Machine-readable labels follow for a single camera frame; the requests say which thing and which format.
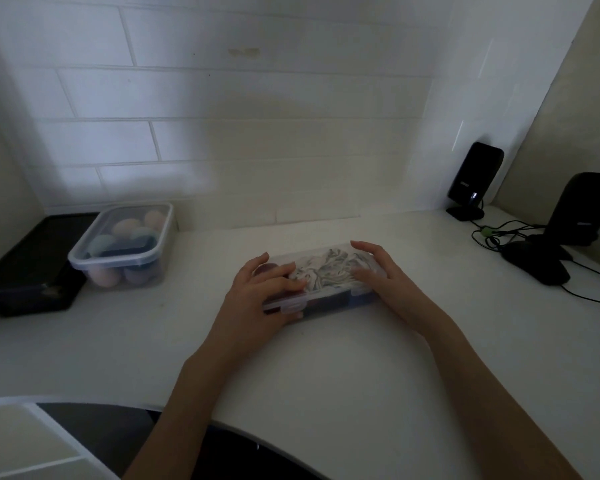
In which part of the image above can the black desktop speaker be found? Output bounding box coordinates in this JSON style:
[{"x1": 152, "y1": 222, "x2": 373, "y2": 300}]
[
  {"x1": 445, "y1": 141, "x2": 505, "y2": 222},
  {"x1": 527, "y1": 172, "x2": 600, "y2": 261}
]

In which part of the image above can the person's right hand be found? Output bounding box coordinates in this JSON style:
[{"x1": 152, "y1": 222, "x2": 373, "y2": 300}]
[{"x1": 349, "y1": 240, "x2": 456, "y2": 341}]

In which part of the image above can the white cabinet frame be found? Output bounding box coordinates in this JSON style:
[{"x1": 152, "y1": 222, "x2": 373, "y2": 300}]
[{"x1": 0, "y1": 397, "x2": 121, "y2": 480}]

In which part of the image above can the person's left hand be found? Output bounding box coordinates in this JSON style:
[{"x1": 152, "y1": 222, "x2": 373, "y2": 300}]
[{"x1": 195, "y1": 252, "x2": 309, "y2": 368}]

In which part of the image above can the black mouse cable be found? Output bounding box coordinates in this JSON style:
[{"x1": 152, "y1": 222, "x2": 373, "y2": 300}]
[{"x1": 559, "y1": 259, "x2": 600, "y2": 308}]

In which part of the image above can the small clear hinged box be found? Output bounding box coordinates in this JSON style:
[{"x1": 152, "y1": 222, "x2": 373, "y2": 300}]
[{"x1": 252, "y1": 247, "x2": 381, "y2": 323}]

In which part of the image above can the black computer mouse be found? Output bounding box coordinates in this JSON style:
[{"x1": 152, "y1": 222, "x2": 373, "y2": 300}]
[{"x1": 501, "y1": 240, "x2": 572, "y2": 287}]

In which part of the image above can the pile of pastel makeup sponges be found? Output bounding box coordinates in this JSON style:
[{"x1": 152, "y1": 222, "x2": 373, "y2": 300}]
[{"x1": 87, "y1": 209, "x2": 169, "y2": 288}]

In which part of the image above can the clear lidded sponge container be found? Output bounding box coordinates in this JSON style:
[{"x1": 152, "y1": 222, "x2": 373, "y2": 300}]
[{"x1": 67, "y1": 202, "x2": 175, "y2": 291}]

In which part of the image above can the white patterned scrunchie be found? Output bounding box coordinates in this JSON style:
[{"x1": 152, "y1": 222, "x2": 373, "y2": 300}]
[{"x1": 287, "y1": 248, "x2": 363, "y2": 295}]

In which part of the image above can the person's left forearm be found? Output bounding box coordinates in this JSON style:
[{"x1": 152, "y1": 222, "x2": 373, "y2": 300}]
[{"x1": 122, "y1": 344, "x2": 241, "y2": 480}]

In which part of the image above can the person's dark clothing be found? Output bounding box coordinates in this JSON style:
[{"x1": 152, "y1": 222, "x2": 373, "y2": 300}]
[{"x1": 35, "y1": 402, "x2": 331, "y2": 480}]

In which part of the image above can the person's right forearm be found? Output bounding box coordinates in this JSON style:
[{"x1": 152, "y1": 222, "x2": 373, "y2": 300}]
[{"x1": 425, "y1": 314, "x2": 586, "y2": 480}]

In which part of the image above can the black tray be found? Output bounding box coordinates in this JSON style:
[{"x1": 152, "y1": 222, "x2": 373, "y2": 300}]
[{"x1": 0, "y1": 212, "x2": 101, "y2": 318}]

